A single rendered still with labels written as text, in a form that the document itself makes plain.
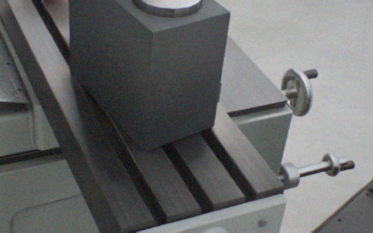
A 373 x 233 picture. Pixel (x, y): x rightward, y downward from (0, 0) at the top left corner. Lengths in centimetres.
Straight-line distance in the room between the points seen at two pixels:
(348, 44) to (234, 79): 183
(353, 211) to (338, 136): 121
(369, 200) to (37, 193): 68
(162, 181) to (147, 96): 11
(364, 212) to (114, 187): 71
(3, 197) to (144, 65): 51
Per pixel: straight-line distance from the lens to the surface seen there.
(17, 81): 118
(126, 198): 85
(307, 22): 335
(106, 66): 94
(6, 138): 119
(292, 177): 154
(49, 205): 132
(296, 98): 163
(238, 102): 138
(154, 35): 81
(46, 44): 114
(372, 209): 146
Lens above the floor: 154
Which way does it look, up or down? 37 degrees down
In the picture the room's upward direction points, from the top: 7 degrees clockwise
